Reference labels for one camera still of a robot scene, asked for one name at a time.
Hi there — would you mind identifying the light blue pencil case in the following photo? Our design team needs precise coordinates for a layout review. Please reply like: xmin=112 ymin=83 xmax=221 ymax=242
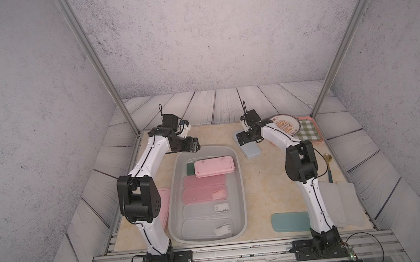
xmin=233 ymin=131 xmax=261 ymax=160

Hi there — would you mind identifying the green checkered cloth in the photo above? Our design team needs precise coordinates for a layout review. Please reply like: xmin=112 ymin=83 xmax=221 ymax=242
xmin=294 ymin=117 xmax=323 ymax=143

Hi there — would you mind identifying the grey plastic storage box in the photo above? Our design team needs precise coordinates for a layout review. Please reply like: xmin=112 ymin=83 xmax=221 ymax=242
xmin=168 ymin=145 xmax=248 ymax=245

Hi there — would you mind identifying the pink tray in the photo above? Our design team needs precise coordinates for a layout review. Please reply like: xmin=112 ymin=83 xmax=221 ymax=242
xmin=271 ymin=114 xmax=323 ymax=143

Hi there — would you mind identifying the gold spoon dark handle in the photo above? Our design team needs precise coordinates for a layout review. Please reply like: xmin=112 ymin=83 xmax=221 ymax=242
xmin=323 ymin=153 xmax=334 ymax=183

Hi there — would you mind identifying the aluminium frame post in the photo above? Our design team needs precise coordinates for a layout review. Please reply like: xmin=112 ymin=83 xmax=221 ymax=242
xmin=310 ymin=0 xmax=370 ymax=119
xmin=55 ymin=0 xmax=140 ymax=135

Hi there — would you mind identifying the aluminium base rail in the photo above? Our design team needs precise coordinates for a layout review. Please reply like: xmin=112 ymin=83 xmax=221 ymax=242
xmin=92 ymin=230 xmax=411 ymax=262

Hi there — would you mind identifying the round patterned plate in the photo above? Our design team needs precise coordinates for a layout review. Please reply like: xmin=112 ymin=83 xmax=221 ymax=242
xmin=270 ymin=114 xmax=301 ymax=136

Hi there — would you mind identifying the teal pencil case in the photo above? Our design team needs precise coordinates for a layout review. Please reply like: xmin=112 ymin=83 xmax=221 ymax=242
xmin=271 ymin=211 xmax=311 ymax=233

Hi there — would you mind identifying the dark green pencil case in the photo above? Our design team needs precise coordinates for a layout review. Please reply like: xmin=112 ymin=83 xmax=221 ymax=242
xmin=186 ymin=163 xmax=195 ymax=176

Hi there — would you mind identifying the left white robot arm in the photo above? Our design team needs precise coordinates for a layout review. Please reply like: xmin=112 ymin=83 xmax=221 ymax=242
xmin=116 ymin=114 xmax=200 ymax=261

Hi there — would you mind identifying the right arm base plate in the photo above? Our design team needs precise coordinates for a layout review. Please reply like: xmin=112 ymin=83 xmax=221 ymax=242
xmin=289 ymin=239 xmax=350 ymax=262

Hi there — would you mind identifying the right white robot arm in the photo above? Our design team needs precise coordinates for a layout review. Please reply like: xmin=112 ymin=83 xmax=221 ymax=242
xmin=237 ymin=109 xmax=342 ymax=255

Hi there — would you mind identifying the left aluminium frame post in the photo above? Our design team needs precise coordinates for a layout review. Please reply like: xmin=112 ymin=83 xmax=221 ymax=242
xmin=55 ymin=0 xmax=140 ymax=135

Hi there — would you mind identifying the pink pencil case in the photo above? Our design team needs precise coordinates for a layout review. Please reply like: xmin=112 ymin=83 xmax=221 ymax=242
xmin=182 ymin=185 xmax=229 ymax=205
xmin=194 ymin=156 xmax=235 ymax=178
xmin=183 ymin=174 xmax=227 ymax=189

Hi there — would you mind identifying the clear translucent pencil case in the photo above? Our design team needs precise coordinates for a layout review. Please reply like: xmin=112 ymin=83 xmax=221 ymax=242
xmin=183 ymin=200 xmax=231 ymax=220

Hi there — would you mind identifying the right aluminium frame post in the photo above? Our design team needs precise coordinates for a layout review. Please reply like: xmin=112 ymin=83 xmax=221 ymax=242
xmin=310 ymin=0 xmax=370 ymax=119

